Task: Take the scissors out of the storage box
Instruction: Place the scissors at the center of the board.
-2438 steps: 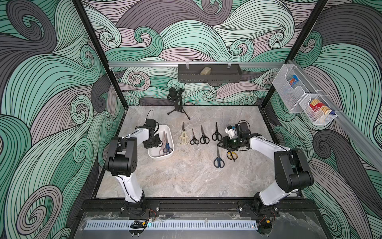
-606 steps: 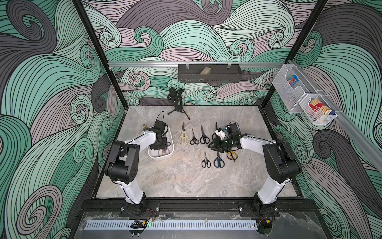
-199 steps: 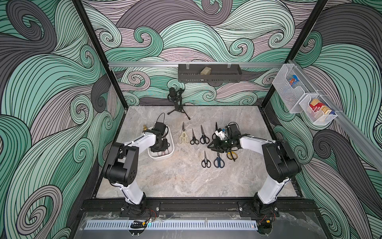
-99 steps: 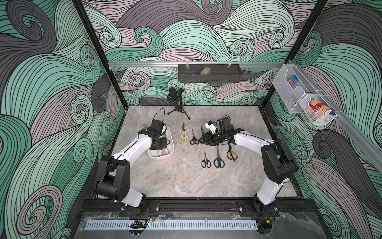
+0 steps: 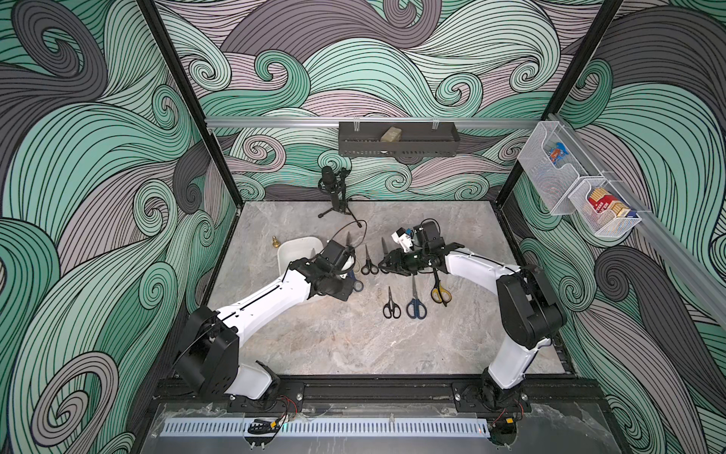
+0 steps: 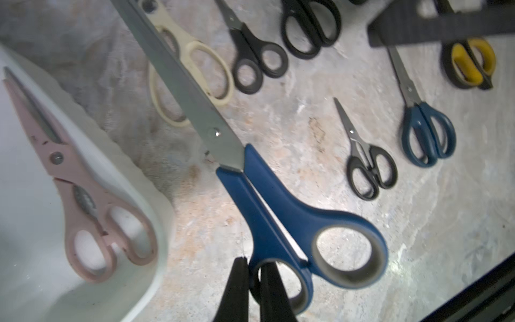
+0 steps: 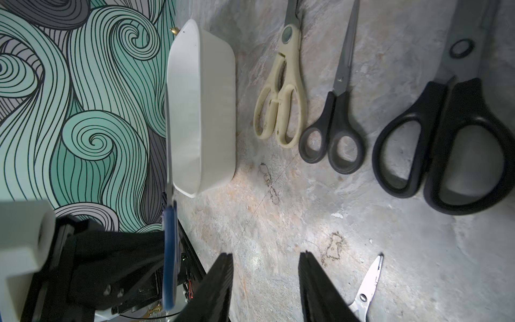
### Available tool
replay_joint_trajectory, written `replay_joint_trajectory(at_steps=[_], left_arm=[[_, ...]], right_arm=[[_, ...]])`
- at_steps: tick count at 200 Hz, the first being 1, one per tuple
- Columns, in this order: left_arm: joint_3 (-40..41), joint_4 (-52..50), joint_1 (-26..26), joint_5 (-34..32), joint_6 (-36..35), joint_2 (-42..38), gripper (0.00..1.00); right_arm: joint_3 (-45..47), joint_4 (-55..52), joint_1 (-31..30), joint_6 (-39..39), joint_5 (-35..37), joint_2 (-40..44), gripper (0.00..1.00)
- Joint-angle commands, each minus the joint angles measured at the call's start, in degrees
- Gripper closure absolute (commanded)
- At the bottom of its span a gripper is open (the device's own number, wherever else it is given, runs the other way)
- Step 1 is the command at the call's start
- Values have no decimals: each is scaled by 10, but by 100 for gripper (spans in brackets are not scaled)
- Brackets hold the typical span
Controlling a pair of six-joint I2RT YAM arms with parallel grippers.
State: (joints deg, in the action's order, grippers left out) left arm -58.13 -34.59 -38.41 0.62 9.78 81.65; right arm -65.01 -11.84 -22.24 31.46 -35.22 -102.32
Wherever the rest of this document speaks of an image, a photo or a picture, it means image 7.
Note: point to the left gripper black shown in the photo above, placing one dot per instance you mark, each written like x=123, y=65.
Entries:
x=89, y=269

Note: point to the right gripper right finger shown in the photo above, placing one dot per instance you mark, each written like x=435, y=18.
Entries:
x=319, y=298

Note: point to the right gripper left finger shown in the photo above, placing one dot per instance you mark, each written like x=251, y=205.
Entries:
x=211, y=302

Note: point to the small black scissors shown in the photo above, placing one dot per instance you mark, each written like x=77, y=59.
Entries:
x=321, y=138
x=367, y=289

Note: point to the blue handled scissors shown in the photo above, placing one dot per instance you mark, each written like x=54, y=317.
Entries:
x=172, y=265

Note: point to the cream handled scissors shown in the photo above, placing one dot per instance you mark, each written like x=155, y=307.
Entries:
x=273, y=106

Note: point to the black medium scissors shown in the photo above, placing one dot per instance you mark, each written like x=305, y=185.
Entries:
x=451, y=101

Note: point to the white plastic storage box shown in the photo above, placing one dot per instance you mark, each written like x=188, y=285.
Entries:
x=201, y=84

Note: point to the brass knob on table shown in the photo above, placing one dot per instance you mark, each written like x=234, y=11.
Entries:
x=174, y=30

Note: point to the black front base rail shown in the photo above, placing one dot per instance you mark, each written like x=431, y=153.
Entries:
x=191, y=271

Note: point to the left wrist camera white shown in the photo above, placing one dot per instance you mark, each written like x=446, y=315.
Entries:
x=27, y=229

